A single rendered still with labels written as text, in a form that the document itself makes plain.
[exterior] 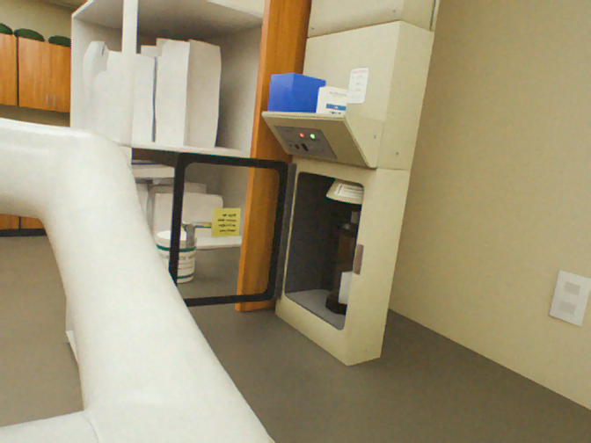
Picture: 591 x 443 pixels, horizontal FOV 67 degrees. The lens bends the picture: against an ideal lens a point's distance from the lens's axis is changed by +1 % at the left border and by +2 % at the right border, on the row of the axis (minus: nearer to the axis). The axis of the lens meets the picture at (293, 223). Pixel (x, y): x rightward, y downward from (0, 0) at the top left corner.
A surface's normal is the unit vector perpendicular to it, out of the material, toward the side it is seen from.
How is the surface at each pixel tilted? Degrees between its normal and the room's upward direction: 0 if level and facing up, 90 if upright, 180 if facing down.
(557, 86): 90
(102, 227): 31
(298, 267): 90
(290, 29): 90
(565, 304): 90
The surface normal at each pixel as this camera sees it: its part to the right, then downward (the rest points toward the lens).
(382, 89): -0.81, 0.01
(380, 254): 0.58, 0.22
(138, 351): -0.04, -0.77
